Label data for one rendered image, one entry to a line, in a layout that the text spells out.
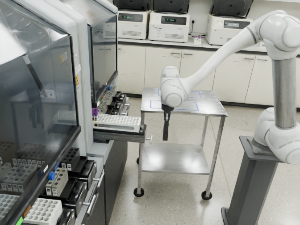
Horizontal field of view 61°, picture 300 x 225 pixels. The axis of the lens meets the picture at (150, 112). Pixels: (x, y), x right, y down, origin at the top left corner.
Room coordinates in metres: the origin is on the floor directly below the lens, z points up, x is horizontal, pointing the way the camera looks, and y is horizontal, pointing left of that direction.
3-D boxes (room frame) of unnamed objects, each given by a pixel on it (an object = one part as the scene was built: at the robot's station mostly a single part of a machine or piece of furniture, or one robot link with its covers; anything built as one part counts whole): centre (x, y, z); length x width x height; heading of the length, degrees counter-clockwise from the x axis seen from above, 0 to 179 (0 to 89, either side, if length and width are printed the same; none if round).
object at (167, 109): (1.31, -0.10, 0.95); 0.08 x 0.07 x 0.09; 177
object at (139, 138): (1.34, 0.34, 0.78); 0.73 x 0.14 x 0.09; 87
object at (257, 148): (1.39, -0.75, 0.73); 0.22 x 0.18 x 0.06; 177
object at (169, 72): (1.30, -0.10, 1.14); 0.13 x 0.11 x 0.16; 3
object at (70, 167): (0.94, 0.34, 0.85); 0.12 x 0.02 x 0.06; 177
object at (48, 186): (0.79, 0.37, 0.85); 0.12 x 0.02 x 0.06; 176
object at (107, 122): (1.33, 0.20, 0.83); 0.30 x 0.10 x 0.06; 87
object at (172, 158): (1.80, -0.23, 0.41); 0.67 x 0.46 x 0.82; 91
